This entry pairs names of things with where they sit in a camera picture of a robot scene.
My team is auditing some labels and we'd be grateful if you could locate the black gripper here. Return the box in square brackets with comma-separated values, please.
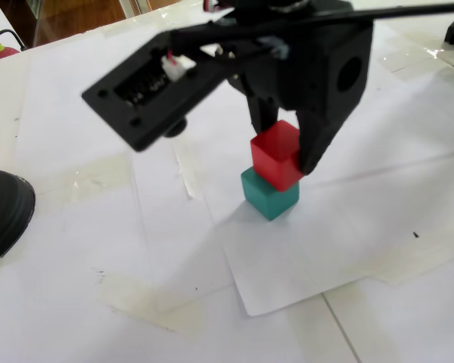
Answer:
[211, 0, 375, 177]

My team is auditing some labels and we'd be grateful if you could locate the red fire extinguisher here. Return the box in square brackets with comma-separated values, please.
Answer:
[0, 28, 27, 64]

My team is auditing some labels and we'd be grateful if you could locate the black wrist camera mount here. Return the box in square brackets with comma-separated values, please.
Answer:
[81, 28, 232, 153]

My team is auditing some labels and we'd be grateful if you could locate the brown wooden cabinet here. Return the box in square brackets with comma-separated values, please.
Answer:
[0, 0, 137, 48]

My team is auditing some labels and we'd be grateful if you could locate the teal blue cube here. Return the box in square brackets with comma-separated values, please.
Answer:
[241, 168, 300, 222]

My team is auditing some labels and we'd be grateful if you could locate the clear glossy tape strip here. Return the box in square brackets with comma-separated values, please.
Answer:
[378, 47, 446, 76]

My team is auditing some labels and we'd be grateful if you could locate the red cube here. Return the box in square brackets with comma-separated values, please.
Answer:
[250, 119, 306, 192]

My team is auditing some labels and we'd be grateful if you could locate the white paper sheet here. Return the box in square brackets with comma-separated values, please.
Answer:
[161, 18, 454, 318]

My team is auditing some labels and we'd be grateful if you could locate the black round-base camera stand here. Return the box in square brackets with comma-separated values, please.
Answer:
[0, 169, 36, 269]

